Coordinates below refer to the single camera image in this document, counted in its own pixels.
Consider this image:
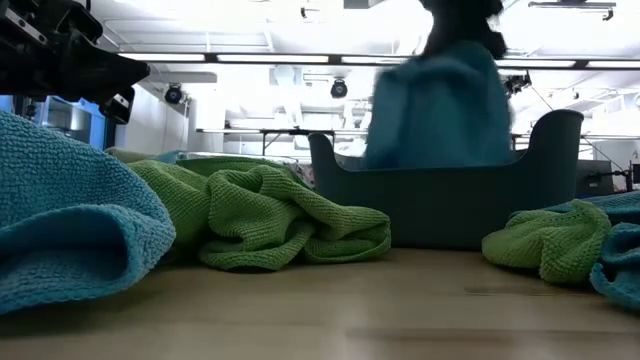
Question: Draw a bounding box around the floral patterned cloth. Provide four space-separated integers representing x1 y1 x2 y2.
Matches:
294 164 316 187

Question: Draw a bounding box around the long ceiling light bar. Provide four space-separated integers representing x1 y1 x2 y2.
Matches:
117 52 640 70

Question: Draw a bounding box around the clear plastic basket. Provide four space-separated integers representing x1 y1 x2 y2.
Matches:
174 149 314 189

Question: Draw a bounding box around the teal plastic basket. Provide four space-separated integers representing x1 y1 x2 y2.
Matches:
308 109 585 250

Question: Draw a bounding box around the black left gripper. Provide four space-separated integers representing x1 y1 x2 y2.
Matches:
0 0 151 125

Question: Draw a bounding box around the blue tinted window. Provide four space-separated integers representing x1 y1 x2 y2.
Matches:
0 94 109 151

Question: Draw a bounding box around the black ceiling track fixture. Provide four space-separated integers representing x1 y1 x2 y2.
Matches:
528 0 617 22

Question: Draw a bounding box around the pale green microfiber towel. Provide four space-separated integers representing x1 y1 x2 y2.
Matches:
104 147 174 165

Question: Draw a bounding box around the dark monitor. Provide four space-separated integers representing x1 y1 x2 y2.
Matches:
576 159 615 198

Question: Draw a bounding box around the black framed background table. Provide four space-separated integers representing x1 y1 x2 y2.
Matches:
196 127 369 157

